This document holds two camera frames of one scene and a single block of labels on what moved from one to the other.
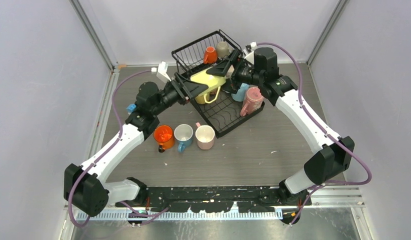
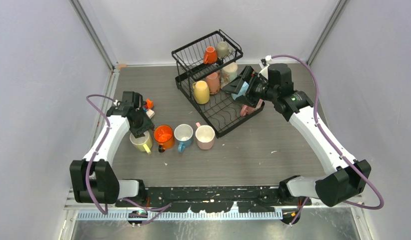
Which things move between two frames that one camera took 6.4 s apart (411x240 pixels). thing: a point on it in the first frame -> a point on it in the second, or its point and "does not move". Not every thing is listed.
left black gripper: x=186 y=90 -> x=147 y=125
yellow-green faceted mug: x=214 y=82 -> x=143 y=143
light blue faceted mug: x=240 y=94 does not move
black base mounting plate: x=215 y=199 does not move
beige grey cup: x=223 y=50 does not move
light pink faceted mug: x=205 y=136 does not move
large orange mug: x=163 y=135 does not move
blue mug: x=183 y=134 does not move
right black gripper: x=223 y=68 -> x=234 y=87
